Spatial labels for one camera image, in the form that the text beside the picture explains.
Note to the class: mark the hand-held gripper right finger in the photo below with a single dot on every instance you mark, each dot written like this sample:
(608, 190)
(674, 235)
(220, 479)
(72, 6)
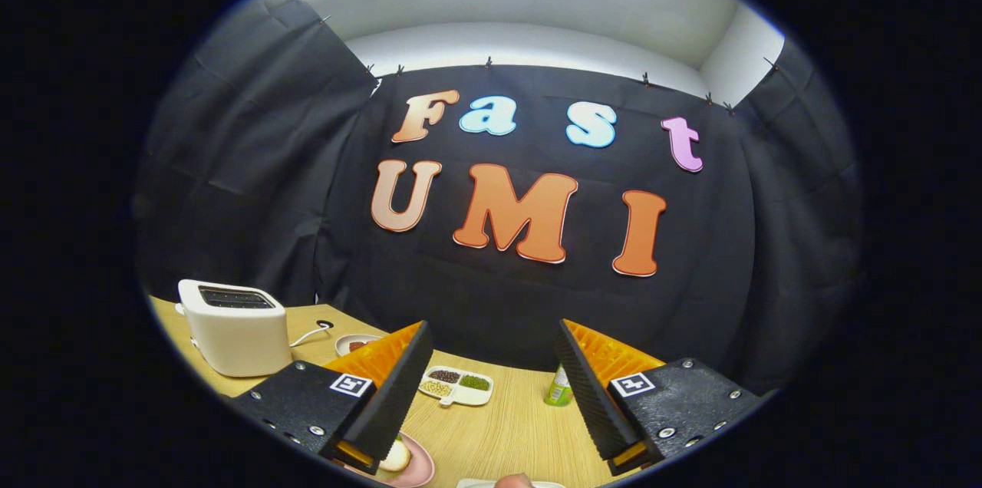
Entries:
(591, 396)

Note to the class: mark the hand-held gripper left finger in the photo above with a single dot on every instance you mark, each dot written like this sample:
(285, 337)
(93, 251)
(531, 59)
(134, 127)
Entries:
(399, 396)

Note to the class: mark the toasted bread slice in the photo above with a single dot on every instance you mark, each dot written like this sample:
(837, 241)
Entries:
(397, 457)

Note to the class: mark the silver green-labelled bottle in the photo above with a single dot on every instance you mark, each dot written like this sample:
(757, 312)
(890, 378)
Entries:
(558, 392)

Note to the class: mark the pile of yellow beans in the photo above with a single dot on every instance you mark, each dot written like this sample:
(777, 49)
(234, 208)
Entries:
(436, 388)

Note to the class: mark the pile of dark red beans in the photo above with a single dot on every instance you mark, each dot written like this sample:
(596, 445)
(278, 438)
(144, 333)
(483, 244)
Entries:
(444, 376)

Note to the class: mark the brown grilled meat piece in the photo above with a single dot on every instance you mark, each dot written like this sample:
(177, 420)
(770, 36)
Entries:
(358, 346)

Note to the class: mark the white divided dish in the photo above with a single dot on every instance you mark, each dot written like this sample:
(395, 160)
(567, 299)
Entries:
(472, 397)

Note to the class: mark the pink round plate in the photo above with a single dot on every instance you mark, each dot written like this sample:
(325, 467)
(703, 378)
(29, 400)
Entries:
(422, 469)

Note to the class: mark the grey round plate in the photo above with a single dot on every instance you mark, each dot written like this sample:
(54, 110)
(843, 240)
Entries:
(344, 343)

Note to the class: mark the pile of green beans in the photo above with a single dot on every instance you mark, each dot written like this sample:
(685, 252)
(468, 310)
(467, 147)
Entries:
(475, 382)

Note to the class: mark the white rectangular dish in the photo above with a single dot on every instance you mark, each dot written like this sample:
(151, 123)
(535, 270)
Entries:
(476, 483)

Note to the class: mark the cream white toaster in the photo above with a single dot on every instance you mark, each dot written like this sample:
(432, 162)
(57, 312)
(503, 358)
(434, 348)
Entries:
(238, 342)

